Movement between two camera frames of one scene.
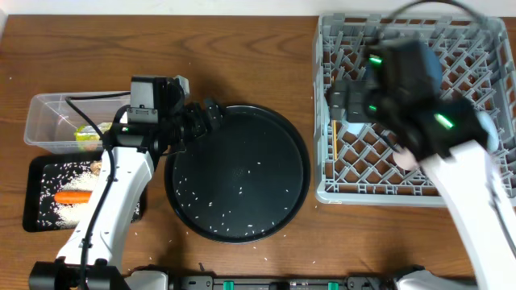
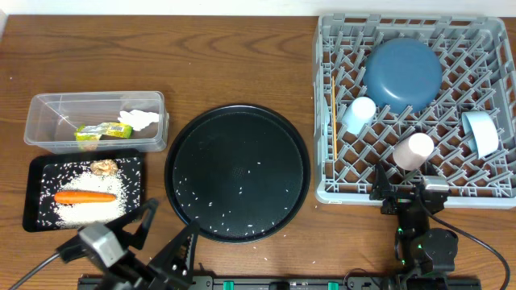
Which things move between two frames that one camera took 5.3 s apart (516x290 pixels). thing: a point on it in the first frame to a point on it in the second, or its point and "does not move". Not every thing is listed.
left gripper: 205,125 to 143,278
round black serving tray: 245,181 does not move
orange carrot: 72,196 does not move
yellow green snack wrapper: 86,138 does not move
